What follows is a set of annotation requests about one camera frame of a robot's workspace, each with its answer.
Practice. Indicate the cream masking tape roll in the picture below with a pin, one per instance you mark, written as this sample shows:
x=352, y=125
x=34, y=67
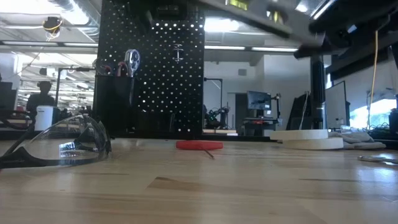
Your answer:
x=312, y=143

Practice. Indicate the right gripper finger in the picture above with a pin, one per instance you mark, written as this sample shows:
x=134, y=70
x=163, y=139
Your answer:
x=311, y=49

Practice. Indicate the silver double peg hook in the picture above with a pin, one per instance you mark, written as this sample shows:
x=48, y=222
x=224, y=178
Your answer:
x=178, y=52

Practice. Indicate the black lab robot arm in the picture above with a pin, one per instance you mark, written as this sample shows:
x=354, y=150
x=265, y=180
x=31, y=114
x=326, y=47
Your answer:
x=217, y=118

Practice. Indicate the black metal table frame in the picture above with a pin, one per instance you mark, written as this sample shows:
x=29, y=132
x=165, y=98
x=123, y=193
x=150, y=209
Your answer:
x=18, y=134

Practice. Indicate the short black pegboard bin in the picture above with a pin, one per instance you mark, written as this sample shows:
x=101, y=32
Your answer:
x=155, y=123

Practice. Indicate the tall black pegboard bin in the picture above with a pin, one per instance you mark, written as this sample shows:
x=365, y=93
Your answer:
x=113, y=105

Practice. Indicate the grey striped work glove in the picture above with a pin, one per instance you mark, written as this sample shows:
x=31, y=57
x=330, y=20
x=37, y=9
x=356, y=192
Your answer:
x=367, y=145
x=351, y=136

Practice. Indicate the computer monitor on stand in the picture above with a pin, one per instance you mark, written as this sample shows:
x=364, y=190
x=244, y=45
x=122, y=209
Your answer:
x=259, y=100

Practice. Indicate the black tall column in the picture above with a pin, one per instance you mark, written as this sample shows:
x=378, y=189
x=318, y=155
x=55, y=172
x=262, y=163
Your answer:
x=317, y=90

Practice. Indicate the person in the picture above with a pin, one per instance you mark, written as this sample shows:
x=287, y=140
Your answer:
x=42, y=99

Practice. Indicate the silver ratchet wrench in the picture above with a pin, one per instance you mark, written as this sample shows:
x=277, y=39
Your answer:
x=133, y=60

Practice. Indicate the black leaning panel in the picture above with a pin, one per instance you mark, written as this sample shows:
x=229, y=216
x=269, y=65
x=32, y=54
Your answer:
x=298, y=112

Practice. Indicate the white panel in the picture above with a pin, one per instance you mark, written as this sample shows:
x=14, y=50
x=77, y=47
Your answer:
x=335, y=107

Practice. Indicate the black metal pegboard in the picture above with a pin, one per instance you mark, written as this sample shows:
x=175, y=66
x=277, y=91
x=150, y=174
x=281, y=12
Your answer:
x=155, y=81

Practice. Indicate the clear safety glasses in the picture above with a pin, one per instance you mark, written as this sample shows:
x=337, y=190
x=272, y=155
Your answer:
x=62, y=146

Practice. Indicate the long fluorescent light fixture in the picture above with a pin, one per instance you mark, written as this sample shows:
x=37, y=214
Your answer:
x=248, y=48

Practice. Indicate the silver air duct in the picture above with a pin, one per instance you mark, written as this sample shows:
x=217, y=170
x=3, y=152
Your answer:
x=81, y=15

